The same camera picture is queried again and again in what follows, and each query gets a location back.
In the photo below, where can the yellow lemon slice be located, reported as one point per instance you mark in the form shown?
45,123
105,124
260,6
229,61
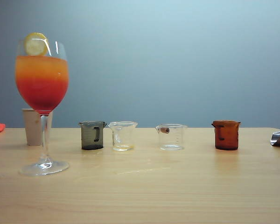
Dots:
36,46

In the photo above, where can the smoky grey measuring cup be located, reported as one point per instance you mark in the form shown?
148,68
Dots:
87,137

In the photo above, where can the amber measuring cup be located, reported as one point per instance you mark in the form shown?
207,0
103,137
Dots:
229,137

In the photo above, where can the beige paper cup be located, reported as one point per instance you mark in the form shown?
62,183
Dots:
31,131

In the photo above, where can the clear beaker with yellow residue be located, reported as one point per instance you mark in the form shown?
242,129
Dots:
122,147

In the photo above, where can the clear glass beaker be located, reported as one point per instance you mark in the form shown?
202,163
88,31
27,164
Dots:
175,147

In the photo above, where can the wine glass with orange-red drink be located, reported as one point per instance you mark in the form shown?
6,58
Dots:
42,93

